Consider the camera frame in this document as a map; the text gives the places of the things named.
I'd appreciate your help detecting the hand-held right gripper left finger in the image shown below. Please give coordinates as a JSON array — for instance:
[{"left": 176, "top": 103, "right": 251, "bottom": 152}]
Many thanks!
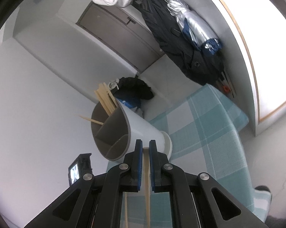
[{"left": 24, "top": 139, "right": 143, "bottom": 228}]

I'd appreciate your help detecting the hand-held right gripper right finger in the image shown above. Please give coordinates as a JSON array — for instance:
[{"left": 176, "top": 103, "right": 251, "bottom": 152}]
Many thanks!
[{"left": 149, "top": 140, "right": 269, "bottom": 228}]

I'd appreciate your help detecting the wooden chopstick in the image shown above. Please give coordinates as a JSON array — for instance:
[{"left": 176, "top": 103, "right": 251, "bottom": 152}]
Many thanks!
[
  {"left": 97, "top": 87, "right": 113, "bottom": 114},
  {"left": 79, "top": 115, "right": 104, "bottom": 125},
  {"left": 94, "top": 90, "right": 111, "bottom": 116},
  {"left": 123, "top": 192, "right": 128, "bottom": 228},
  {"left": 143, "top": 148, "right": 151, "bottom": 228},
  {"left": 98, "top": 84, "right": 115, "bottom": 112},
  {"left": 102, "top": 82, "right": 118, "bottom": 108}
]

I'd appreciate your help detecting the white utensil holder grey inside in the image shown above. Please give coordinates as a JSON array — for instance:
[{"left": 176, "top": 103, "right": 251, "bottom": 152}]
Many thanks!
[{"left": 91, "top": 98, "right": 173, "bottom": 162}]

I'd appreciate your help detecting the teal plaid tablecloth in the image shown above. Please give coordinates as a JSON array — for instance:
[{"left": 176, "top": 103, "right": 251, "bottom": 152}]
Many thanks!
[{"left": 105, "top": 84, "right": 273, "bottom": 221}]

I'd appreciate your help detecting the black jacket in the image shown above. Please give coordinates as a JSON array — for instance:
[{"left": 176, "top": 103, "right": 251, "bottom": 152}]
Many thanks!
[{"left": 114, "top": 77, "right": 154, "bottom": 100}]

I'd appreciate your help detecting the black hanging backpack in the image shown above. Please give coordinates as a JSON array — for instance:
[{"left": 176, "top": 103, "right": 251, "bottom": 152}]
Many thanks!
[{"left": 140, "top": 0, "right": 226, "bottom": 86}]

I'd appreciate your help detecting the grey room door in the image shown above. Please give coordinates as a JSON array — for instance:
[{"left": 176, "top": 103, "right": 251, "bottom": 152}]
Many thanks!
[{"left": 77, "top": 4, "right": 163, "bottom": 74}]

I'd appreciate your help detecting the silver blue folded umbrella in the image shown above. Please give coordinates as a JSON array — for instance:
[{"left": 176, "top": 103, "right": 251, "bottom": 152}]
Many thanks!
[{"left": 166, "top": 0, "right": 223, "bottom": 55}]

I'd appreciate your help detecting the bright window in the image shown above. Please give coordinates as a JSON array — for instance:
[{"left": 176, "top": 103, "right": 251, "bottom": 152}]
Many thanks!
[{"left": 200, "top": 0, "right": 286, "bottom": 124}]

